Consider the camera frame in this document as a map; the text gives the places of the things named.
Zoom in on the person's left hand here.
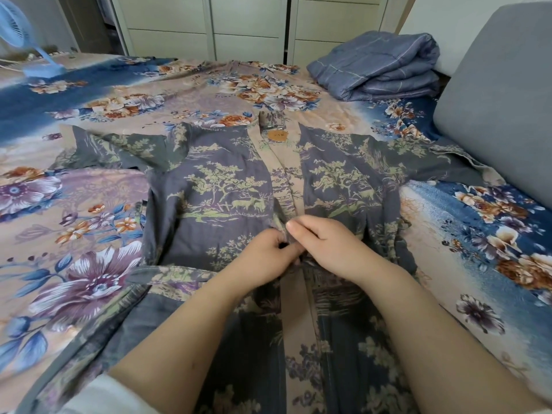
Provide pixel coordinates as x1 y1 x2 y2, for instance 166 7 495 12
225 228 308 288

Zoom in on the person's right hand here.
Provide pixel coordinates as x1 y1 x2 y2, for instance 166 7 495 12
285 214 390 286

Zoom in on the grey tree print robe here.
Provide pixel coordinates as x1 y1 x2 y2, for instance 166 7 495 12
17 120 505 414

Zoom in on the person's left forearm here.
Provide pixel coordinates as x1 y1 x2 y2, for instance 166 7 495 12
108 267 277 414

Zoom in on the person's right forearm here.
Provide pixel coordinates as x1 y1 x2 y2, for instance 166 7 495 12
354 266 545 414

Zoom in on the folded blue plaid quilt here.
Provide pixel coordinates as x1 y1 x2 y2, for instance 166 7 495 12
306 31 441 102

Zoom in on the floral bed sheet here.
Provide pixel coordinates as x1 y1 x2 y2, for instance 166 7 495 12
0 51 552 414

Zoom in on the white wardrobe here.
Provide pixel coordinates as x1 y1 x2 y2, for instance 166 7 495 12
110 0 410 66

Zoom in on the white sleeve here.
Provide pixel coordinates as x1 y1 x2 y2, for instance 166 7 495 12
56 373 161 414

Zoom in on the grey upholstered headboard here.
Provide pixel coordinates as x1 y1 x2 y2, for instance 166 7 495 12
433 1 552 210

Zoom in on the blue desk fan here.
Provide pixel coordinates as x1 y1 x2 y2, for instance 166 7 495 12
0 0 67 79

